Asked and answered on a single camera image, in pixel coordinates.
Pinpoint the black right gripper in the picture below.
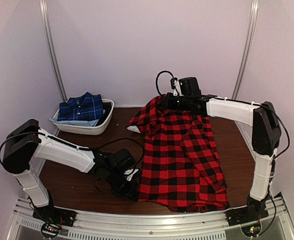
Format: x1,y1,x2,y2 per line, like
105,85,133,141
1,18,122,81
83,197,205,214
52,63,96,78
162,92,192,111

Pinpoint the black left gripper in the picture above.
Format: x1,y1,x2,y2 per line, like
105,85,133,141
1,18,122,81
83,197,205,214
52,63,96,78
105,167,139,202

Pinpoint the red black plaid shirt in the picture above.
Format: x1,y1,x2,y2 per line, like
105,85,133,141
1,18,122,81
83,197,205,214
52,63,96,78
127,96,230,213

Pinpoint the white plastic basin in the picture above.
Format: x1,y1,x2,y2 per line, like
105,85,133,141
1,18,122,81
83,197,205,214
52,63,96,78
53,98,115,136

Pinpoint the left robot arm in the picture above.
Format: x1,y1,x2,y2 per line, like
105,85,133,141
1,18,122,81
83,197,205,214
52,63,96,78
0,119,141,222

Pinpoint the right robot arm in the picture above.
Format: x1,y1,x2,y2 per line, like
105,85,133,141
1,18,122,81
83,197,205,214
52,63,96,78
160,93,282,201

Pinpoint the light blue shirt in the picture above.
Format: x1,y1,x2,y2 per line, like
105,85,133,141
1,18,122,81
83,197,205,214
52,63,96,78
49,118,99,127

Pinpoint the left circuit board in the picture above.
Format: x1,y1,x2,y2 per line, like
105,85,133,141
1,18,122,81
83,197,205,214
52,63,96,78
40,222,61,239

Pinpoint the circuit board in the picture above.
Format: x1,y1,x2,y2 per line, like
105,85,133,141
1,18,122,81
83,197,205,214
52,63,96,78
241,223,261,238
40,222,61,239

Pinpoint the blue plaid shirt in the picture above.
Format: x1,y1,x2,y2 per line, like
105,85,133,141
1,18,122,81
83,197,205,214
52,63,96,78
57,92,104,121

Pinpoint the right circuit board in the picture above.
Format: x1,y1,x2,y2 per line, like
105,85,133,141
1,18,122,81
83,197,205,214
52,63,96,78
241,223,261,238

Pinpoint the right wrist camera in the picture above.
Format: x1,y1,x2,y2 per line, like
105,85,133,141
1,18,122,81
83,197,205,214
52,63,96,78
170,76,201,96

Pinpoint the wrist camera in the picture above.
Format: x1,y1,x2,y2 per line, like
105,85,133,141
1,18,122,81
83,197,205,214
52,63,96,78
170,76,201,96
109,148,140,182

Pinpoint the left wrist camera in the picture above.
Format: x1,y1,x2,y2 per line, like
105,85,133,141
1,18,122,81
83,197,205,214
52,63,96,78
109,148,140,182

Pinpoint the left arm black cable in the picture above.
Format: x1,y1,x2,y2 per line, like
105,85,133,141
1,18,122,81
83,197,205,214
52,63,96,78
0,129,145,195

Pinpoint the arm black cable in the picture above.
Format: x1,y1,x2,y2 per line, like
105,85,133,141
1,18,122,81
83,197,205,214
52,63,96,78
155,70,291,161
0,129,145,195

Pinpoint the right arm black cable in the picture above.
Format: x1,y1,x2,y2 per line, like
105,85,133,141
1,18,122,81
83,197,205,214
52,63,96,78
155,70,291,161

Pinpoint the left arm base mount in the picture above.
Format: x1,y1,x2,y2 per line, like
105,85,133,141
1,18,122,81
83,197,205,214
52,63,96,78
32,204,76,227

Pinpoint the aluminium front rail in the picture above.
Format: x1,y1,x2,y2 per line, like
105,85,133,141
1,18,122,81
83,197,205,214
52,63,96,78
11,191,291,240

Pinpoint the left aluminium frame post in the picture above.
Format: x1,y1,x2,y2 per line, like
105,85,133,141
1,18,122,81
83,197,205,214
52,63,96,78
39,0,67,102

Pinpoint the aluminium frame post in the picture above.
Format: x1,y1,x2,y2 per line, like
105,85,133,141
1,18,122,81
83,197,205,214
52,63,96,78
232,0,260,100
39,0,67,102

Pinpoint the right aluminium frame post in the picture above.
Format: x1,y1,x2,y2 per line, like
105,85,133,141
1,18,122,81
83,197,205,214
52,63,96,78
232,0,260,100

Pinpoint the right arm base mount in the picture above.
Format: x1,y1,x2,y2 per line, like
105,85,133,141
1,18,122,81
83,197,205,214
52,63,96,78
225,196,269,226

